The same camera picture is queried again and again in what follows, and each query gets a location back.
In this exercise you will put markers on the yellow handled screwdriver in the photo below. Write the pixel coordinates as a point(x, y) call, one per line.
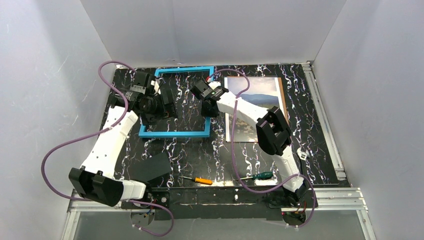
point(199, 180)

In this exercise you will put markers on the aluminium front rail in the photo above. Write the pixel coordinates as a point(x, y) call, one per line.
point(341, 214)

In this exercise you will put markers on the blue picture frame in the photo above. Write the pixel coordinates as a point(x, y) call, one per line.
point(179, 134)

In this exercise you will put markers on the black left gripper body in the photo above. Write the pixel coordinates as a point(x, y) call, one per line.
point(167, 104)

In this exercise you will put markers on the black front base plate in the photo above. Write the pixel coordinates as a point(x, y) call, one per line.
point(215, 202)

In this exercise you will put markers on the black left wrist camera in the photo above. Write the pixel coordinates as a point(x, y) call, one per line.
point(143, 85)

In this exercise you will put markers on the green handled screwdriver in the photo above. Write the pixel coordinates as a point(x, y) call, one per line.
point(266, 175)

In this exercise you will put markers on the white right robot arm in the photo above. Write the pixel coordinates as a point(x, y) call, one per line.
point(272, 130)

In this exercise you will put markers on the black square pad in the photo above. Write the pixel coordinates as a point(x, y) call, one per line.
point(150, 168)

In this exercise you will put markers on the aluminium right side rail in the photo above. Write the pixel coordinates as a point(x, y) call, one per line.
point(327, 132)

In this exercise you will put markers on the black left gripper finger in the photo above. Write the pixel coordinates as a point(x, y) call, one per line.
point(168, 102)
point(150, 119)

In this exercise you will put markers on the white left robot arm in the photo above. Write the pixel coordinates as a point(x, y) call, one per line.
point(95, 179)

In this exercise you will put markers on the grey adjustable wrench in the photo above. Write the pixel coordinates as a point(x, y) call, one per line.
point(302, 154)

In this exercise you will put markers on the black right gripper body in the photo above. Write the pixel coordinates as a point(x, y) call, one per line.
point(208, 108)

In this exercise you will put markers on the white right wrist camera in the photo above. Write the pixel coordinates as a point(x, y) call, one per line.
point(215, 85)

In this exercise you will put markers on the black right arm base motor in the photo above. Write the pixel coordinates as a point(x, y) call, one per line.
point(282, 198)

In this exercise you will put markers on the aluminium rail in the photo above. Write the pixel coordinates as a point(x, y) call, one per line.
point(327, 132)
point(341, 214)

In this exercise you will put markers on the landscape photo print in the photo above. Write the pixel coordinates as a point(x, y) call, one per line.
point(263, 94)

